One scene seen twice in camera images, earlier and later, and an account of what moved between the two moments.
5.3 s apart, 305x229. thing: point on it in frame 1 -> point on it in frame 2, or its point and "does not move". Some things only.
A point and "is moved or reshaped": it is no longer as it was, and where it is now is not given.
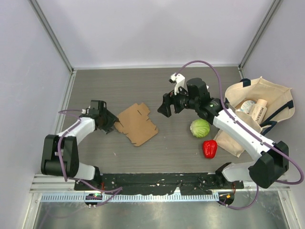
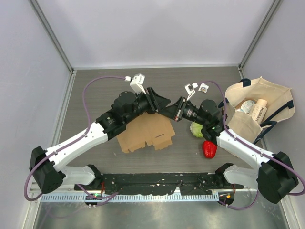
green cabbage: [200, 128] does not move
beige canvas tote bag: [261, 102] does not move
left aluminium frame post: [57, 43] does not move
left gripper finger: [109, 129] -> [157, 102]
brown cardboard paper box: [133, 122] is moved or reshaped
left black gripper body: [106, 121] -> [143, 104]
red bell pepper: [209, 148] does not move
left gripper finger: [112, 116] -> [154, 107]
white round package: [246, 106] does not move
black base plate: [188, 184] does not move
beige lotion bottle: [258, 110] does not move
